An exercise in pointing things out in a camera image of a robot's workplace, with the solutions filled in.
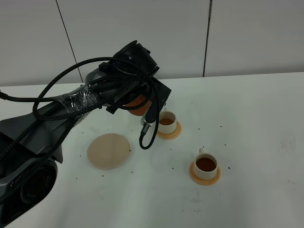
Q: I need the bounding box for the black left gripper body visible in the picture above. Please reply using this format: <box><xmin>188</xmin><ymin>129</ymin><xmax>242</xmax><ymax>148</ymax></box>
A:
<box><xmin>106</xmin><ymin>82</ymin><xmax>149</xmax><ymax>114</ymax></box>

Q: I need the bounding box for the brown clay teapot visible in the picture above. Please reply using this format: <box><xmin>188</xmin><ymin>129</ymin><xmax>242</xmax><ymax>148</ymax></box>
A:
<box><xmin>124</xmin><ymin>94</ymin><xmax>152</xmax><ymax>116</ymax></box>

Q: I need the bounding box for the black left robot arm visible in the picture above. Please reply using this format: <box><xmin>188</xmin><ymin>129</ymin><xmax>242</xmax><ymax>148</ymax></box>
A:
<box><xmin>0</xmin><ymin>41</ymin><xmax>171</xmax><ymax>227</ymax></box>

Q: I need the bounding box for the beige round teapot coaster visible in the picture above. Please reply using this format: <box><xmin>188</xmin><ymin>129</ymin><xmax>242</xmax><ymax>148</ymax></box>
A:
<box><xmin>87</xmin><ymin>133</ymin><xmax>131</xmax><ymax>170</ymax></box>

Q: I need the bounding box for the far white teacup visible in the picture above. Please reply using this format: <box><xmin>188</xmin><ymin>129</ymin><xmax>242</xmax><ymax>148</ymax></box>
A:
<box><xmin>158</xmin><ymin>108</ymin><xmax>177</xmax><ymax>134</ymax></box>

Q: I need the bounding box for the white teacup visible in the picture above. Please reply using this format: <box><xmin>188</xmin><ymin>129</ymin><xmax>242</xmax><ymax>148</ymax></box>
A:
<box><xmin>158</xmin><ymin>108</ymin><xmax>177</xmax><ymax>134</ymax></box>
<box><xmin>193</xmin><ymin>148</ymin><xmax>219</xmax><ymax>181</ymax></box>

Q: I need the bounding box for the far orange saucer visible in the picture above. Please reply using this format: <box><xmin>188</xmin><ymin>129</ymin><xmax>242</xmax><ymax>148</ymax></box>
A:
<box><xmin>157</xmin><ymin>121</ymin><xmax>182</xmax><ymax>140</ymax></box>

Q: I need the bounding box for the orange saucer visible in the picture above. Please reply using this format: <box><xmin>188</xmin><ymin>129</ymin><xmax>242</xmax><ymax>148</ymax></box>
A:
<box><xmin>157</xmin><ymin>121</ymin><xmax>182</xmax><ymax>140</ymax></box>
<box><xmin>189</xmin><ymin>162</ymin><xmax>221</xmax><ymax>186</ymax></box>

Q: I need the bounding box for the near white teacup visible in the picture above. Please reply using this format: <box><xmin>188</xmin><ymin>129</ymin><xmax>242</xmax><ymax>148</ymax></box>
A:
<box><xmin>193</xmin><ymin>148</ymin><xmax>219</xmax><ymax>181</ymax></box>

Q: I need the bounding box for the near orange saucer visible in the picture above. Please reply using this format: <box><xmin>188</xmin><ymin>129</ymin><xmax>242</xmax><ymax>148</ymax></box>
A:
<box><xmin>189</xmin><ymin>162</ymin><xmax>221</xmax><ymax>186</ymax></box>

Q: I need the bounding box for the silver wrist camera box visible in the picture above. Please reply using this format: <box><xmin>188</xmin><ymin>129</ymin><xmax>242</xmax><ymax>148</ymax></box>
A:
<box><xmin>140</xmin><ymin>77</ymin><xmax>172</xmax><ymax>128</ymax></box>

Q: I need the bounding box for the black braided cable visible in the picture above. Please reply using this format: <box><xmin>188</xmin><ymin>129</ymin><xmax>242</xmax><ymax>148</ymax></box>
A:
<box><xmin>0</xmin><ymin>56</ymin><xmax>162</xmax><ymax>150</ymax></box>

